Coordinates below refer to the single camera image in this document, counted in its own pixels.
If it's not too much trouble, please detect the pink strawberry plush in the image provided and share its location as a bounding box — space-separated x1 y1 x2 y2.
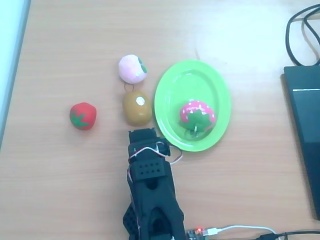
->
177 99 217 140

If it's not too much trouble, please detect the pink peach plush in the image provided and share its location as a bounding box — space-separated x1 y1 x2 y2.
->
118 54 149 92

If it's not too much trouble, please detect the motor controller board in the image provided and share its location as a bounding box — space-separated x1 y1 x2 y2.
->
186 226 210 240

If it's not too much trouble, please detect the red tomato plush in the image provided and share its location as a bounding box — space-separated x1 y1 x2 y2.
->
69 101 97 131

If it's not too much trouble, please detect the white USB cable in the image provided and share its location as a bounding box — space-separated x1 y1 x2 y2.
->
203 224 276 237

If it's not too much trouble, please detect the brown kiwi with sticker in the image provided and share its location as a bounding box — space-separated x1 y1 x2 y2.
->
122 91 153 127

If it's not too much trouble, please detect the black cable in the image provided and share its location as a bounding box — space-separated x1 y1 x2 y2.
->
257 231 320 240
285 4 320 67
302 9 320 65

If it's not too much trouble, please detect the green oval plate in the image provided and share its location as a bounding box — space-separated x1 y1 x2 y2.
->
154 59 232 153

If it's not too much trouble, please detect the black laptop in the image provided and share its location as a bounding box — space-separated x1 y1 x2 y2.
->
282 65 320 221

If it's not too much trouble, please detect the white red wrist wire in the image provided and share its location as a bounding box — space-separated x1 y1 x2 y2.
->
126 147 185 186

